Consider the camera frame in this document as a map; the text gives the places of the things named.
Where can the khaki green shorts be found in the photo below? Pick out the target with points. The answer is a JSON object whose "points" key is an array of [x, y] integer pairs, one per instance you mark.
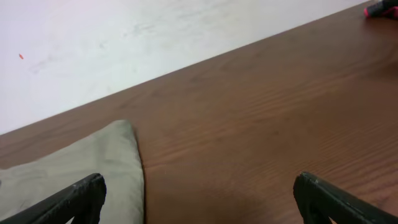
{"points": [[111, 152]]}

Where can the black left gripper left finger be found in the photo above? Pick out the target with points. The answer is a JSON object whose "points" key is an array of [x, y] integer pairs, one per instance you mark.
{"points": [[79, 203]]}

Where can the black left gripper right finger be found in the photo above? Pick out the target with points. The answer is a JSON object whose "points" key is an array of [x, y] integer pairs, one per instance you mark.
{"points": [[320, 202]]}

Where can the red black garment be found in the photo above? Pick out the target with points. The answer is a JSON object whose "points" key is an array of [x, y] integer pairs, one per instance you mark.
{"points": [[382, 8]]}

